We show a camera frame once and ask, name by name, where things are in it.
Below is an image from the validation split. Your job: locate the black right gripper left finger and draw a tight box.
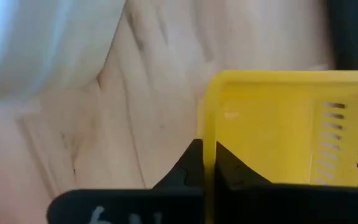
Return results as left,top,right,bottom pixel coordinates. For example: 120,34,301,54
47,138,204,224

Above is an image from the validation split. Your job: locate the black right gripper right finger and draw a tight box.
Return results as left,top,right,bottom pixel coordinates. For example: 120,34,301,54
215,141,358,224

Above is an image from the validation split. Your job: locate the yellow plastic slotted basket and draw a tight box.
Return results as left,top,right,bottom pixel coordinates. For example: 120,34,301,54
196,70,358,224

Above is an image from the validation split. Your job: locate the black aluminium table frame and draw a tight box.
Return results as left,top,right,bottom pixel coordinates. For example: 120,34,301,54
326,0,358,71

